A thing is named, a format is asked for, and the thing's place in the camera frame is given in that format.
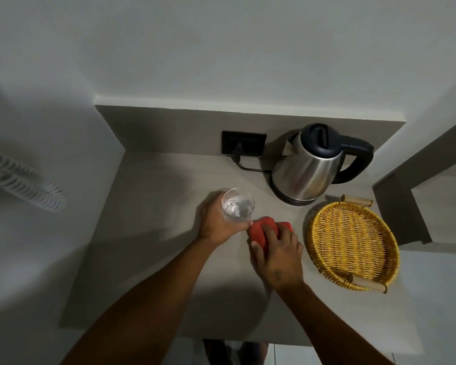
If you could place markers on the stainless steel electric kettle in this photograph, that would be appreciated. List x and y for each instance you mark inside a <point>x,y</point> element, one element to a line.
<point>311,167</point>

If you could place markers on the black kettle base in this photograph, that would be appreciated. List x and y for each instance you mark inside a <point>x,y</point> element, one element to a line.
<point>296,200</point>

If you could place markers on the person's right forearm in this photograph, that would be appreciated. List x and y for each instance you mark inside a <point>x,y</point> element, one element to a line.
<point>326,326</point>

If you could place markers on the person's left thumb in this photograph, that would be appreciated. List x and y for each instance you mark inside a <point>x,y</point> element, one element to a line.
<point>240,225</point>

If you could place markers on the black power plug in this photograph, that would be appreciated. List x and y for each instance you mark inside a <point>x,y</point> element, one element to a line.
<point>238,148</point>

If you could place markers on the yellow wicker tray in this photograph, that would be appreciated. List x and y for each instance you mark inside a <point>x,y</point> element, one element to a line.
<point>351,243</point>

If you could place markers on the red cleaning cloth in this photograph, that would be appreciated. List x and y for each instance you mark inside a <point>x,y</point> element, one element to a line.
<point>259,231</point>

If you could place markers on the person's right hand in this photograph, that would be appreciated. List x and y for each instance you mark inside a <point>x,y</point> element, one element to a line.
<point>283,262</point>

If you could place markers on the clear drinking glass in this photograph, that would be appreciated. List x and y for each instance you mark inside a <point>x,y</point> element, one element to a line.
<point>238,205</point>

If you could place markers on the black wall power outlet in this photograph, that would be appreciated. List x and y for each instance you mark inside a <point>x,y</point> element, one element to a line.
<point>250,142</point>

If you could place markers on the person's right thumb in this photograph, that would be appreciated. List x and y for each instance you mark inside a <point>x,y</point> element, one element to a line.
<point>257,250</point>

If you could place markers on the person's feet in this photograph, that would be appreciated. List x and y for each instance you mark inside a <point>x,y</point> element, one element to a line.
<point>216,353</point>

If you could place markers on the person's left hand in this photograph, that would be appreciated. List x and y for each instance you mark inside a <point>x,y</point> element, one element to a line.
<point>212,222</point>

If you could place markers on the person's left forearm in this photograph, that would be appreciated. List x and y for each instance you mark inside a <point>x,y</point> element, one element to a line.
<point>148,311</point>

